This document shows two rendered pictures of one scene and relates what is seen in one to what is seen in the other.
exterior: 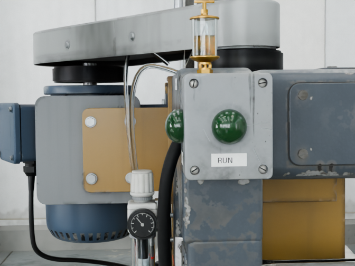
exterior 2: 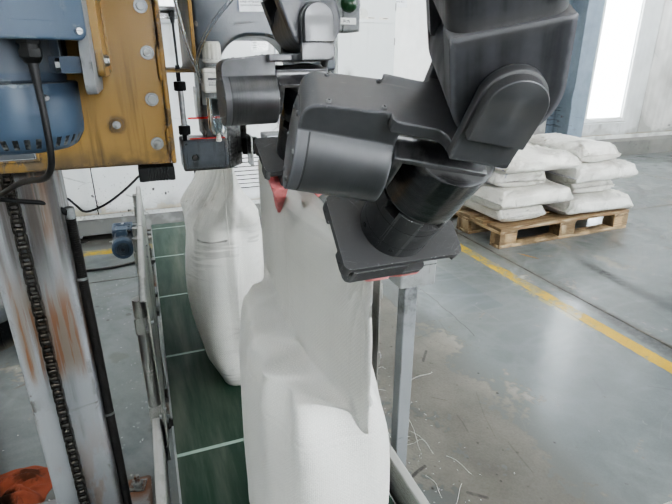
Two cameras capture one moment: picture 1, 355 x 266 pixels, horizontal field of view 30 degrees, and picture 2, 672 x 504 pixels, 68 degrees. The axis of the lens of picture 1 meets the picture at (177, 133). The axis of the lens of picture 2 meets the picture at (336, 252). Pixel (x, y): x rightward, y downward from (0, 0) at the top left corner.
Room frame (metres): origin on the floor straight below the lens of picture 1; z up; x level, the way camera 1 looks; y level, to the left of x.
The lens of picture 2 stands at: (0.90, 0.92, 1.19)
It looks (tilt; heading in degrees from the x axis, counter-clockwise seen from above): 21 degrees down; 252
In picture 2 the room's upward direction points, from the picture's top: straight up
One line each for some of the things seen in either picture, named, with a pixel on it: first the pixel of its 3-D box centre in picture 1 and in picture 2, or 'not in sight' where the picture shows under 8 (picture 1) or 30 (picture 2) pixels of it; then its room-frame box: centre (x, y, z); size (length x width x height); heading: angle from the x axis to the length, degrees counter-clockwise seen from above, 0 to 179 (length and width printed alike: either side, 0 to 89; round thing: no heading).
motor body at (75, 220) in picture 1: (91, 161); (4, 47); (1.09, 0.14, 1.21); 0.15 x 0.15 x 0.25
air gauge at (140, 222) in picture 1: (142, 223); not in sight; (0.80, 0.04, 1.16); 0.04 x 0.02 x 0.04; 92
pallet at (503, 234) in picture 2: not in sight; (526, 213); (-1.69, -2.18, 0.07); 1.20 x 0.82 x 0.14; 4
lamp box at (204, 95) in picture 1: (225, 125); (340, 5); (0.58, -0.04, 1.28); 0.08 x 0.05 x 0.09; 92
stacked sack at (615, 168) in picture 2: not in sight; (584, 168); (-2.01, -2.00, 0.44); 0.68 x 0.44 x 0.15; 2
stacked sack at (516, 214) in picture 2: not in sight; (493, 201); (-1.34, -2.14, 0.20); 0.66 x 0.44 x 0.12; 92
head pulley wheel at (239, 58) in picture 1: (243, 62); not in sight; (0.76, -0.08, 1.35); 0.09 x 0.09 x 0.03
